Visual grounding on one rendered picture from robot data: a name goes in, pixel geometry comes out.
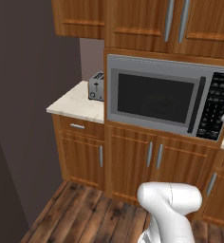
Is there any wooden base cupboard door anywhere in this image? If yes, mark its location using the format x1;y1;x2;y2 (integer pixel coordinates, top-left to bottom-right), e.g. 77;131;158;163
201;167;224;228
153;136;220;197
55;130;106;192
108;125;157;204

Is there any microwave door with dark window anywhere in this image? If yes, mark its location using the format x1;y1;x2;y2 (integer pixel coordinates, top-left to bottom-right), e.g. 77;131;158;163
107;55;211;138

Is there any silver microwave oven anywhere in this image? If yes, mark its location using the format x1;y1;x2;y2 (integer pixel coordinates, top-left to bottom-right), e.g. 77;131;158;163
106;53;224;142

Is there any wooden drawer front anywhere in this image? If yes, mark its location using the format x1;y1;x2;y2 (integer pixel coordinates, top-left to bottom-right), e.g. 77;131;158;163
59;115;105;142
213;149;224;173

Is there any silver toaster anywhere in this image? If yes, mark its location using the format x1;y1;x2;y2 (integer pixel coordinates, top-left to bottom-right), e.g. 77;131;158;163
87;71;105;103

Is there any silver drawer handle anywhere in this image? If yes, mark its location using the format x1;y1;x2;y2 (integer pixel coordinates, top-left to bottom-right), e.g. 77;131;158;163
69;122;86;130

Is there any silver cupboard handle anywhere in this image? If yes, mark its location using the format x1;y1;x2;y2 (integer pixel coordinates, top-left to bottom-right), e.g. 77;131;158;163
98;144;104;168
156;143;164;171
177;0;192;45
163;0;176;44
145;140;154;168
206;172;218;197

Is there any dark microwave door handle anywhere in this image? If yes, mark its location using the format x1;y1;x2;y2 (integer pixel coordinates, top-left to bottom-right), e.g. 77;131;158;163
186;76;208;135

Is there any wooden wall cupboard door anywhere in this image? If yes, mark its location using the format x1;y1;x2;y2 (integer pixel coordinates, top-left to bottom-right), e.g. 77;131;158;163
172;0;224;61
51;0;106;41
104;0;178;54

